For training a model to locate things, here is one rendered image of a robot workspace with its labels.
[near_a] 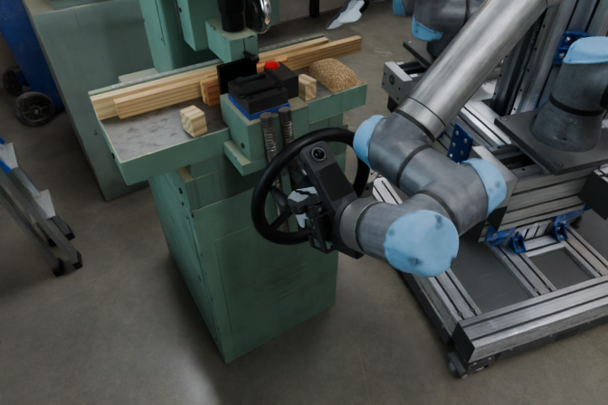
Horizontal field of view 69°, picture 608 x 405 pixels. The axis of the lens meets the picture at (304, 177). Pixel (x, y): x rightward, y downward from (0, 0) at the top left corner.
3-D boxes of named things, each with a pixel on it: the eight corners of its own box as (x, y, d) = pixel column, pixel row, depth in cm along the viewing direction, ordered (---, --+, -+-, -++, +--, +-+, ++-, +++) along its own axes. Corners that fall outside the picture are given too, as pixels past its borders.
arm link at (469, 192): (449, 132, 63) (392, 166, 58) (519, 174, 56) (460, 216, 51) (442, 173, 68) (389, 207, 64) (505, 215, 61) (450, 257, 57)
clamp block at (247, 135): (249, 163, 90) (245, 126, 84) (222, 131, 99) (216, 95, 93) (310, 140, 96) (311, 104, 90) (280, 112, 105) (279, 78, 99)
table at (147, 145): (139, 216, 83) (131, 192, 79) (101, 136, 103) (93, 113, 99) (391, 121, 107) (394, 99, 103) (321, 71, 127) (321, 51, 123)
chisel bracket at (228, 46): (232, 76, 101) (229, 41, 96) (209, 53, 110) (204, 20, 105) (261, 69, 104) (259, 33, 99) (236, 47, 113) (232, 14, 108)
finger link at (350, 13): (339, 29, 87) (368, -6, 87) (323, 26, 92) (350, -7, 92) (347, 41, 89) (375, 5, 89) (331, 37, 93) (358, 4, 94)
